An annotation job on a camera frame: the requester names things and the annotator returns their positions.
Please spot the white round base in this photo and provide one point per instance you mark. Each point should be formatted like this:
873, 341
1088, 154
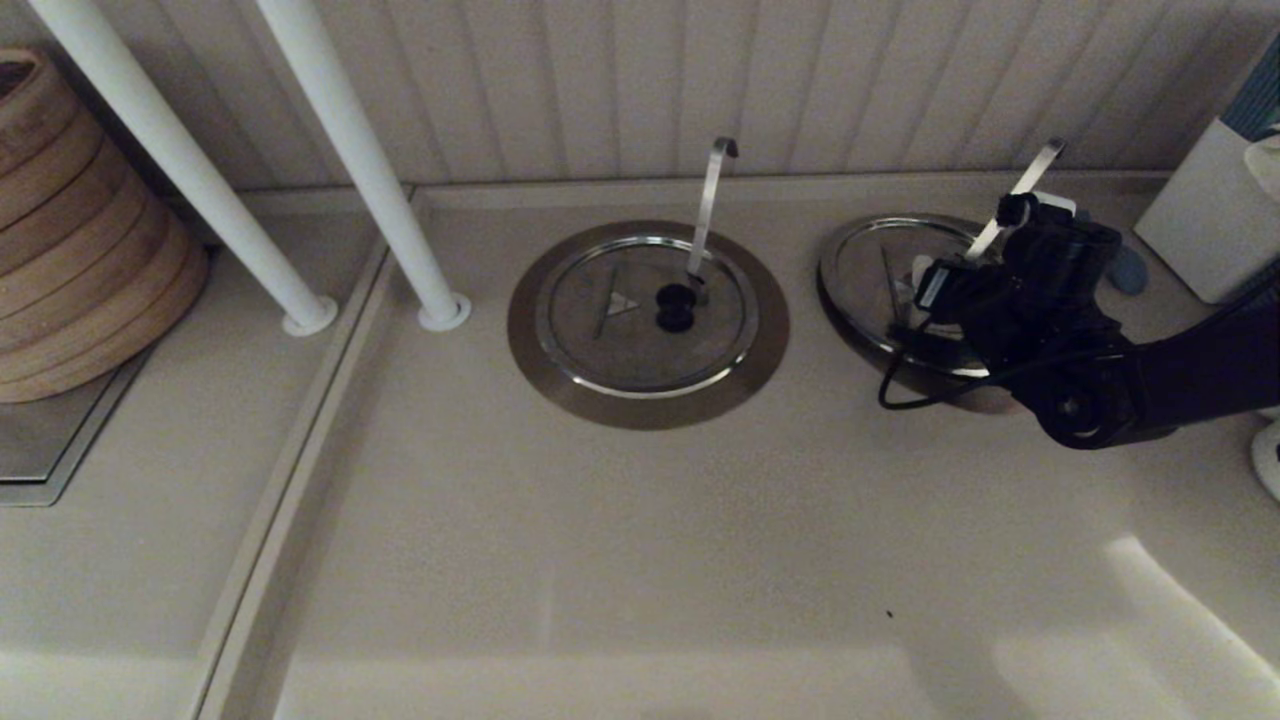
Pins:
1270, 460

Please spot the teal striped container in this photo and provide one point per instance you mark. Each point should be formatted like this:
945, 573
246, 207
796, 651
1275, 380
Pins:
1258, 100

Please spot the bamboo steamer stack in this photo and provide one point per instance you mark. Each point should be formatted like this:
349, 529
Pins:
90, 250

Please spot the flat steel tray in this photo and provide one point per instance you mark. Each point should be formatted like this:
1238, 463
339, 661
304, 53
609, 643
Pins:
40, 440

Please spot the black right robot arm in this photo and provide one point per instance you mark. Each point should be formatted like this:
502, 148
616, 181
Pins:
1200, 375

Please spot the blue plastic rice spoon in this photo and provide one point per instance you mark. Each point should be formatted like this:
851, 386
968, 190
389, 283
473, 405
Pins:
1128, 272

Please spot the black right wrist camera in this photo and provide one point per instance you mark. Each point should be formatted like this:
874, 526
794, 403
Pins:
1060, 245

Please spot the round steel lid black knob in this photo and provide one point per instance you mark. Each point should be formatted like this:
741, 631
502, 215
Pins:
603, 350
860, 280

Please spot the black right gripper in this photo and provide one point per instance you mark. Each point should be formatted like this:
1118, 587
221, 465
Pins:
1010, 320

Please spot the white support pole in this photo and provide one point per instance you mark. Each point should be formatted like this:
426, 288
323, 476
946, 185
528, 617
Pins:
362, 150
187, 160

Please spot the white rectangular box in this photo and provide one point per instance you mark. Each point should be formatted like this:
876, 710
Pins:
1205, 220

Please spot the white cup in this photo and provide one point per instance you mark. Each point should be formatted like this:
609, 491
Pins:
1266, 168

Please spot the round steel well rim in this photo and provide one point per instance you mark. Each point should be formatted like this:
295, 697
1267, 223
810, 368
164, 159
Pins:
985, 400
648, 413

